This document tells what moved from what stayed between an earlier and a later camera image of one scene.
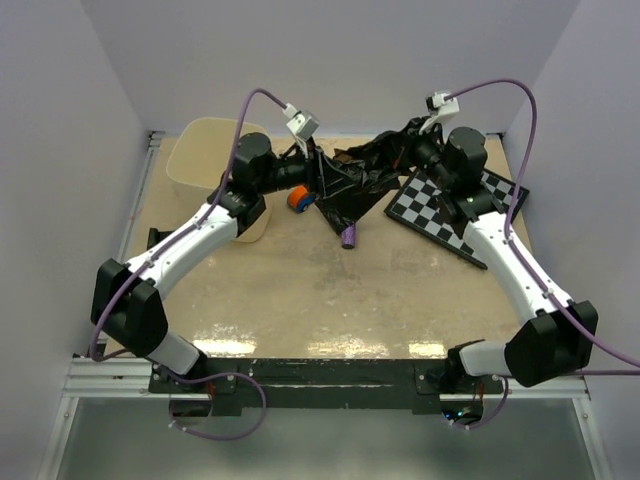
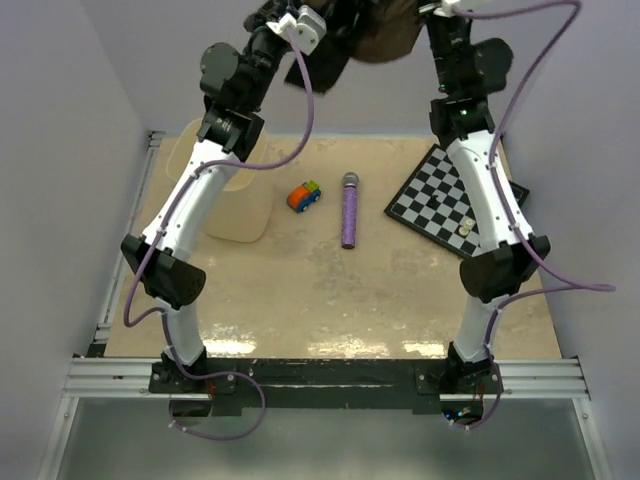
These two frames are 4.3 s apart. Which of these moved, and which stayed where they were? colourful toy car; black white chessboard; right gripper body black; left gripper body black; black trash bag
Moved: right gripper body black; left gripper body black; black trash bag
Stayed: colourful toy car; black white chessboard
